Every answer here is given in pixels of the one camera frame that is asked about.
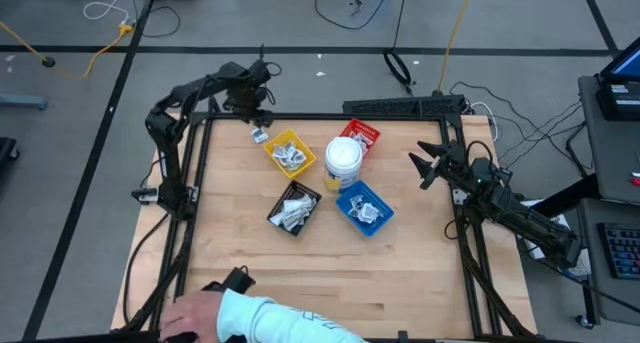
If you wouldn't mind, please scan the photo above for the grey desk with keyboard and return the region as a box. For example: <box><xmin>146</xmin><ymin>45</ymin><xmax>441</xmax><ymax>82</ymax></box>
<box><xmin>577</xmin><ymin>197</ymin><xmax>640</xmax><ymax>329</ymax></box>

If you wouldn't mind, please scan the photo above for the blue plastic mesh basket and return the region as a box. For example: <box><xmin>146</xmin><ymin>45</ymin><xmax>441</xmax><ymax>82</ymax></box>
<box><xmin>334</xmin><ymin>179</ymin><xmax>396</xmax><ymax>238</ymax></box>

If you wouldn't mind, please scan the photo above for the black desk beam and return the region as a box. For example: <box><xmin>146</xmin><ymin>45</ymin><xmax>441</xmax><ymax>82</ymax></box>
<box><xmin>529</xmin><ymin>174</ymin><xmax>601</xmax><ymax>219</ymax></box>

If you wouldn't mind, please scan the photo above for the white floor cable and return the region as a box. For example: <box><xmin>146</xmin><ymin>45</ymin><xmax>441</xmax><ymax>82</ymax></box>
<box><xmin>82</xmin><ymin>0</ymin><xmax>132</xmax><ymax>27</ymax></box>

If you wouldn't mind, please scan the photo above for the yellow hanging cable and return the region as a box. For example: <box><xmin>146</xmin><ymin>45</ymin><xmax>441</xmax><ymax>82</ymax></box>
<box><xmin>437</xmin><ymin>0</ymin><xmax>477</xmax><ymax>95</ymax></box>

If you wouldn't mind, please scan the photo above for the black aluminium table frame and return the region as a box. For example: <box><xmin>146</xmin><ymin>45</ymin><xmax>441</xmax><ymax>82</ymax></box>
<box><xmin>112</xmin><ymin>94</ymin><xmax>542</xmax><ymax>343</ymax></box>

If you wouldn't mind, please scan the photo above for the black hanging cable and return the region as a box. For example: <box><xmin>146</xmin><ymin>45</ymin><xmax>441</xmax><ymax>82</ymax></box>
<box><xmin>382</xmin><ymin>0</ymin><xmax>415</xmax><ymax>95</ymax></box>

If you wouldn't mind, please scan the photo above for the black floor cable loop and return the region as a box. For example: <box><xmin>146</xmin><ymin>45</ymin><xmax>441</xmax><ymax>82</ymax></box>
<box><xmin>132</xmin><ymin>0</ymin><xmax>182</xmax><ymax>39</ymax></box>

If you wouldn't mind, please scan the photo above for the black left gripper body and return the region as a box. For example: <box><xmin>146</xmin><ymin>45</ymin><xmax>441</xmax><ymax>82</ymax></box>
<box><xmin>221</xmin><ymin>80</ymin><xmax>276</xmax><ymax>129</ymax></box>

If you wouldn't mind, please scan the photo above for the grey equipment foot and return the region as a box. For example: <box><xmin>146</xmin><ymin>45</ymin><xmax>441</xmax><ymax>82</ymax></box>
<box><xmin>0</xmin><ymin>93</ymin><xmax>49</xmax><ymax>111</ymax></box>

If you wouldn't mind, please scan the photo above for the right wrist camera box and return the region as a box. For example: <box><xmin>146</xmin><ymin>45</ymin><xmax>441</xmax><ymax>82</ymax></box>
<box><xmin>469</xmin><ymin>157</ymin><xmax>502</xmax><ymax>187</ymax></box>

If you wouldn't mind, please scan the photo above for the white disinfecting wipes canister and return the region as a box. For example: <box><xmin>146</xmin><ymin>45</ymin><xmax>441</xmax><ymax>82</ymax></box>
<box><xmin>323</xmin><ymin>136</ymin><xmax>364</xmax><ymax>195</ymax></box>

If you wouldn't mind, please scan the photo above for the small white yellow canister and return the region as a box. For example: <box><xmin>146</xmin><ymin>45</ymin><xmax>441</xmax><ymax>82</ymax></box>
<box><xmin>568</xmin><ymin>250</ymin><xmax>593</xmax><ymax>279</ymax></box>

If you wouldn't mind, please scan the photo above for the yellow plastic basket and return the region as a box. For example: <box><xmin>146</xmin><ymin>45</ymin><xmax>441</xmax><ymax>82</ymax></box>
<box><xmin>263</xmin><ymin>128</ymin><xmax>318</xmax><ymax>180</ymax></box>

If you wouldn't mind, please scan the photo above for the red plastic mesh basket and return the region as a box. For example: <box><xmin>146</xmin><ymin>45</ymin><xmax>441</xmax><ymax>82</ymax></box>
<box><xmin>339</xmin><ymin>117</ymin><xmax>382</xmax><ymax>157</ymax></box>

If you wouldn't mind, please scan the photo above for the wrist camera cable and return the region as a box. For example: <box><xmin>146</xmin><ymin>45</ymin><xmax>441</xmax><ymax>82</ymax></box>
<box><xmin>463</xmin><ymin>139</ymin><xmax>496</xmax><ymax>165</ymax></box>
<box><xmin>258</xmin><ymin>43</ymin><xmax>284</xmax><ymax>107</ymax></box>

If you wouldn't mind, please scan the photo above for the yellow floor extension cord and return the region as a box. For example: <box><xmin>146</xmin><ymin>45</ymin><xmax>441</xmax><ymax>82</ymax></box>
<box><xmin>0</xmin><ymin>18</ymin><xmax>136</xmax><ymax>80</ymax></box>

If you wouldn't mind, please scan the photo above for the grey desk with laptop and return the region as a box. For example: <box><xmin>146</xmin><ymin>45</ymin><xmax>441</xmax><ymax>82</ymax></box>
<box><xmin>578</xmin><ymin>75</ymin><xmax>640</xmax><ymax>205</ymax></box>

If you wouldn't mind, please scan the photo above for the black keyboard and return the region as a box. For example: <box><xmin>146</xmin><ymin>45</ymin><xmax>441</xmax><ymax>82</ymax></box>
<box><xmin>596</xmin><ymin>221</ymin><xmax>640</xmax><ymax>281</ymax></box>

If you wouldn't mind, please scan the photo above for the person's forearm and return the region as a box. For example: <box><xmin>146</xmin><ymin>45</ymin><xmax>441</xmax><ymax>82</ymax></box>
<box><xmin>215</xmin><ymin>288</ymin><xmax>370</xmax><ymax>343</ymax></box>

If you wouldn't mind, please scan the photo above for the person's hand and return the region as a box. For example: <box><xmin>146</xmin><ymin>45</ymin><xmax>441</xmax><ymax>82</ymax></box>
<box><xmin>158</xmin><ymin>289</ymin><xmax>225</xmax><ymax>343</ymax></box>

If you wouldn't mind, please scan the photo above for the black plastic mesh basket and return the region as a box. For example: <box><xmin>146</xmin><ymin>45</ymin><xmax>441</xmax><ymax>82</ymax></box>
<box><xmin>266</xmin><ymin>179</ymin><xmax>323</xmax><ymax>238</ymax></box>

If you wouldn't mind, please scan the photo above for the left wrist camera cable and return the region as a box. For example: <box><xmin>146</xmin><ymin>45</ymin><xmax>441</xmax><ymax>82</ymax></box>
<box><xmin>258</xmin><ymin>43</ymin><xmax>284</xmax><ymax>107</ymax></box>

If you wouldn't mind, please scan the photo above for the black laptop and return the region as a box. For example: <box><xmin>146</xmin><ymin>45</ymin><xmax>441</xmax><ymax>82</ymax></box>
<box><xmin>594</xmin><ymin>36</ymin><xmax>640</xmax><ymax>123</ymax></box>

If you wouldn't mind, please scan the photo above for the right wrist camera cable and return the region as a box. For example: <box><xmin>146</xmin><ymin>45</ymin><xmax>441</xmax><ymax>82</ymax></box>
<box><xmin>463</xmin><ymin>139</ymin><xmax>496</xmax><ymax>165</ymax></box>

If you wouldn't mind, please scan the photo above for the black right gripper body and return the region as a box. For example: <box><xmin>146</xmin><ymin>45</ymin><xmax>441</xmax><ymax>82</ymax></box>
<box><xmin>432</xmin><ymin>141</ymin><xmax>475</xmax><ymax>190</ymax></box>

